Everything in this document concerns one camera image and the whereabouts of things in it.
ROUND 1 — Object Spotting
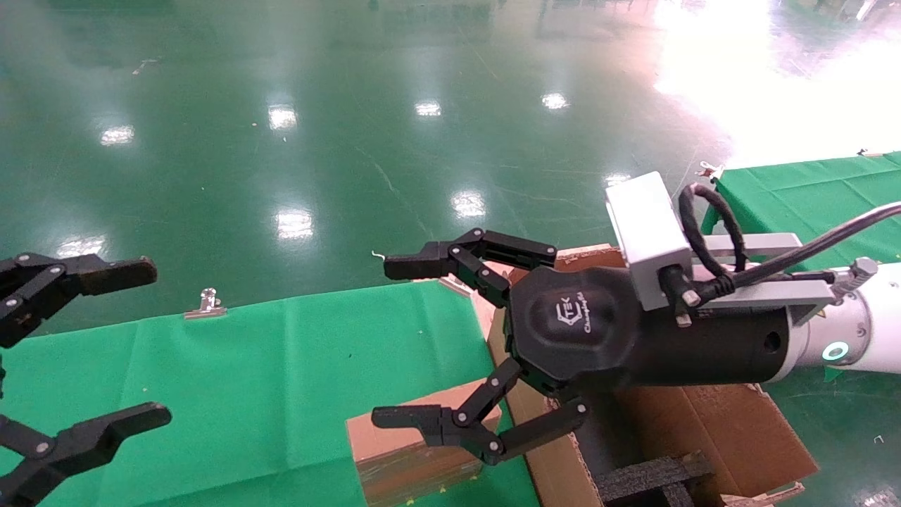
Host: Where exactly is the large open cardboard carton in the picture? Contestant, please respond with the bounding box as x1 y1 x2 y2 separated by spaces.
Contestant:
486 243 821 507

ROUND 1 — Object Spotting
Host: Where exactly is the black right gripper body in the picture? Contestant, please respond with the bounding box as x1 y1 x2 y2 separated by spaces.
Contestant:
503 264 790 396

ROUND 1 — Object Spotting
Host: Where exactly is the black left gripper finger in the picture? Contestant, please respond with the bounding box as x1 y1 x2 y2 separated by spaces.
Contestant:
0 252 158 350
0 401 172 507

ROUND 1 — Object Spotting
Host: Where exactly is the small brown cardboard box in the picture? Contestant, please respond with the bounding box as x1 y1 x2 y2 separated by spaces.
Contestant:
345 398 504 507

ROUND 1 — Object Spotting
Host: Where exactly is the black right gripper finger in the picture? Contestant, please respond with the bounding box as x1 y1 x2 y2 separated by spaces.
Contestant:
371 358 589 466
384 227 558 308

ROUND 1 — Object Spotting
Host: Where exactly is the black foam insert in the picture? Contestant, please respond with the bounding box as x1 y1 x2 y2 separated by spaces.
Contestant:
597 451 715 507

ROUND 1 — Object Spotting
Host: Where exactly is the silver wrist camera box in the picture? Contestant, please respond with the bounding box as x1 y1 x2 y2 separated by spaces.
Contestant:
605 171 695 311

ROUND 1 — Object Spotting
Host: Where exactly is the large green table cloth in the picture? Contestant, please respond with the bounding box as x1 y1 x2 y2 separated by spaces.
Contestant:
0 280 540 507

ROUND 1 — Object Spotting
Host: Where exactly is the green cloth on side table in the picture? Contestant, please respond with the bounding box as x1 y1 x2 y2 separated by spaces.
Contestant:
700 151 901 273

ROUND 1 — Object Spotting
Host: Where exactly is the silver camera mount bracket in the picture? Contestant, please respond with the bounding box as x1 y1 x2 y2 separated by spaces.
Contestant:
693 233 840 326

